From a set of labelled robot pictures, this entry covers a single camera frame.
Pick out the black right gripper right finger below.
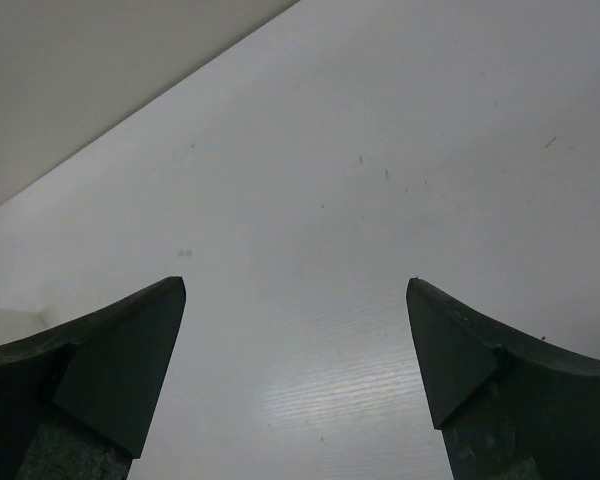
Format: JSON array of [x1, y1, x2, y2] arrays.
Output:
[[406, 278, 600, 479]]

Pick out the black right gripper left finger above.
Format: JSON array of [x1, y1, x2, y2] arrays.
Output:
[[0, 276, 185, 479]]

